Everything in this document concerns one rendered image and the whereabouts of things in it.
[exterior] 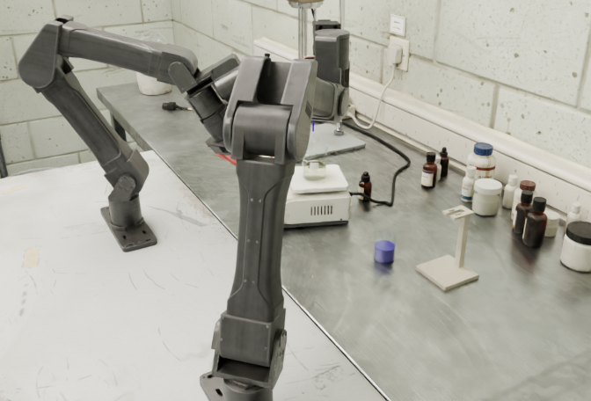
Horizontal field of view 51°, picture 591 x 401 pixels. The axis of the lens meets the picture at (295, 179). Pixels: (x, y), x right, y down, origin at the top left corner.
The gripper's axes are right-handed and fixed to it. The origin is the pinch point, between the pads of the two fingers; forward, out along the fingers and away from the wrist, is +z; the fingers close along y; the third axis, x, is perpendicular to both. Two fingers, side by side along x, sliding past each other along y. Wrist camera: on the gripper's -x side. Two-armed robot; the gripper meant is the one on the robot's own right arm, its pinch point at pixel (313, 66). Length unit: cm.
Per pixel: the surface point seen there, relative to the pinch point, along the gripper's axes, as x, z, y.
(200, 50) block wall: 40, 203, 26
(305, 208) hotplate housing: 28.3, -5.2, 2.3
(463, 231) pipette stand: 24.5, -25.4, -23.0
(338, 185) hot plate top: 24.1, -3.7, -4.7
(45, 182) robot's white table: 33, 26, 61
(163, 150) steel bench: 33, 43, 34
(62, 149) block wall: 96, 217, 105
